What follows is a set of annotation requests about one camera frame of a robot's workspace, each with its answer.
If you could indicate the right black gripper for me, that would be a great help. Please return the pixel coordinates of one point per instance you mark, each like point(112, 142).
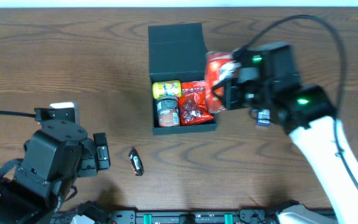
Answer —
point(232, 93)

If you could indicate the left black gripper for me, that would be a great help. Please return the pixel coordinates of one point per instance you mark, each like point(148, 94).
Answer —
point(101, 152)

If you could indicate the small blue box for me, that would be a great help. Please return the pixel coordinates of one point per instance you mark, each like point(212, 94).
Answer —
point(263, 118)

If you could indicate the red Hello Panda box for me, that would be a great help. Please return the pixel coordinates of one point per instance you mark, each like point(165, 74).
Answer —
point(219, 66)

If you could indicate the red candy bag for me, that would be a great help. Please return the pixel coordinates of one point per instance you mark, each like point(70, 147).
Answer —
point(192, 104)

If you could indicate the black candy bar wrapper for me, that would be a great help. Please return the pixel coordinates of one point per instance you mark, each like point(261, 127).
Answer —
point(136, 162)

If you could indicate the red Pringles can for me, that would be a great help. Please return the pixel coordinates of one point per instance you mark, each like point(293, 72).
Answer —
point(167, 111)

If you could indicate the dark green box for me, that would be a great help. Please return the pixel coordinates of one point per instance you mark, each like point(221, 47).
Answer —
point(177, 53)

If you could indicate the yellow candy bottle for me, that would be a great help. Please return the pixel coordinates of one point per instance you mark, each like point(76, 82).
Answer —
point(167, 88)

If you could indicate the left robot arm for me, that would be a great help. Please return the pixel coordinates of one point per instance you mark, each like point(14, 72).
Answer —
point(18, 209)

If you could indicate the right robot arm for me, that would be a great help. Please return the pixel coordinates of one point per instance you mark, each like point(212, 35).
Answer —
point(309, 118)

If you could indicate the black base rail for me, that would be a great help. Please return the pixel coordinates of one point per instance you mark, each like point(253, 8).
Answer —
point(244, 216)

